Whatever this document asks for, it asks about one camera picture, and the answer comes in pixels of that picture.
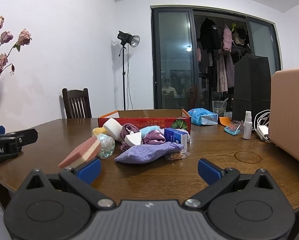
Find pink white sponge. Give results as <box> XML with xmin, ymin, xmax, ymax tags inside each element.
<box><xmin>58</xmin><ymin>135</ymin><xmax>101</xmax><ymax>169</ymax></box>

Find clear snack packet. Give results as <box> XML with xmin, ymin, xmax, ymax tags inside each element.
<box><xmin>165</xmin><ymin>151</ymin><xmax>190</xmax><ymax>161</ymax></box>

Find iridescent mesh ball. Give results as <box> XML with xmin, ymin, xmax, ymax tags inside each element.
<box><xmin>97</xmin><ymin>133</ymin><xmax>115</xmax><ymax>159</ymax></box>

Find yellow plush toy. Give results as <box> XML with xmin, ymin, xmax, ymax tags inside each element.
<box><xmin>92</xmin><ymin>127</ymin><xmax>108</xmax><ymax>135</ymax></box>

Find white sponge block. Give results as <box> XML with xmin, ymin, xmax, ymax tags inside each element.
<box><xmin>103</xmin><ymin>118</ymin><xmax>122</xmax><ymax>141</ymax></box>

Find purple satin scrunchie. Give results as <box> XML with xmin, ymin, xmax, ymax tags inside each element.
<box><xmin>143</xmin><ymin>129</ymin><xmax>166</xmax><ymax>145</ymax></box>
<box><xmin>120</xmin><ymin>124</ymin><xmax>140</xmax><ymax>152</ymax></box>

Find blue white carton box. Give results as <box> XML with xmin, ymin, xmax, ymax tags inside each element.
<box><xmin>164</xmin><ymin>128</ymin><xmax>190</xmax><ymax>152</ymax></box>

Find white wedge sponge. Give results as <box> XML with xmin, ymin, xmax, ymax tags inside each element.
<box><xmin>124</xmin><ymin>132</ymin><xmax>142</xmax><ymax>147</ymax></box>

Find purple knit pouch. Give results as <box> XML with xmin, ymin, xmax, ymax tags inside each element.
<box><xmin>114</xmin><ymin>141</ymin><xmax>184</xmax><ymax>164</ymax></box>

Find blue fluffy plush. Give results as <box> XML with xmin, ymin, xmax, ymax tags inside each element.
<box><xmin>140</xmin><ymin>125</ymin><xmax>161</xmax><ymax>138</ymax></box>

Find small blue packet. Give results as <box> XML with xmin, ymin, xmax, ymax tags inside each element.
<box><xmin>224</xmin><ymin>121</ymin><xmax>244</xmax><ymax>136</ymax></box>

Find orange paper piece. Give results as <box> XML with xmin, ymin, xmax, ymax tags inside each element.
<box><xmin>219</xmin><ymin>116</ymin><xmax>232</xmax><ymax>127</ymax></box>

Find blue tissue pack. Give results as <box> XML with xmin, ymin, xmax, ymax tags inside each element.
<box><xmin>188</xmin><ymin>108</ymin><xmax>218</xmax><ymax>126</ymax></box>

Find white spray bottle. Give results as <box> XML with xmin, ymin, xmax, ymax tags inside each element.
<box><xmin>243</xmin><ymin>111</ymin><xmax>253</xmax><ymax>140</ymax></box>

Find red cardboard box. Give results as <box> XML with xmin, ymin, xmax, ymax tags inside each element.
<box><xmin>98</xmin><ymin>109</ymin><xmax>191</xmax><ymax>133</ymax></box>

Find clear glass cup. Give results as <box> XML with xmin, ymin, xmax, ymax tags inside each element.
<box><xmin>212</xmin><ymin>98</ymin><xmax>228</xmax><ymax>117</ymax></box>

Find dark wooden chair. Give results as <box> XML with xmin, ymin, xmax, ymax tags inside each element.
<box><xmin>62</xmin><ymin>88</ymin><xmax>92</xmax><ymax>119</ymax></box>

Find pink suitcase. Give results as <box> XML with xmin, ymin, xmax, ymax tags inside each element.
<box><xmin>269</xmin><ymin>68</ymin><xmax>299</xmax><ymax>161</ymax></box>

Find pink artificial flowers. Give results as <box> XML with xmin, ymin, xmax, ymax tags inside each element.
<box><xmin>0</xmin><ymin>15</ymin><xmax>32</xmax><ymax>93</ymax></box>

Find black paper bag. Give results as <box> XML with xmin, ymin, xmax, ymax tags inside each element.
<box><xmin>232</xmin><ymin>54</ymin><xmax>271</xmax><ymax>121</ymax></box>

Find hanging clothes rack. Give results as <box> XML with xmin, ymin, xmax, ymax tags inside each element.
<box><xmin>194</xmin><ymin>15</ymin><xmax>252</xmax><ymax>94</ymax></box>

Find studio light on stand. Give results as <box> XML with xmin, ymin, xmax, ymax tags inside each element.
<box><xmin>117</xmin><ymin>30</ymin><xmax>140</xmax><ymax>111</ymax></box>

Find white charger with cable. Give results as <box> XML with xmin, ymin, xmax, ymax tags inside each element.
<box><xmin>253</xmin><ymin>109</ymin><xmax>271</xmax><ymax>142</ymax></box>

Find black sliding door frame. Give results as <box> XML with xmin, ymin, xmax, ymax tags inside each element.
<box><xmin>151</xmin><ymin>6</ymin><xmax>281</xmax><ymax>112</ymax></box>

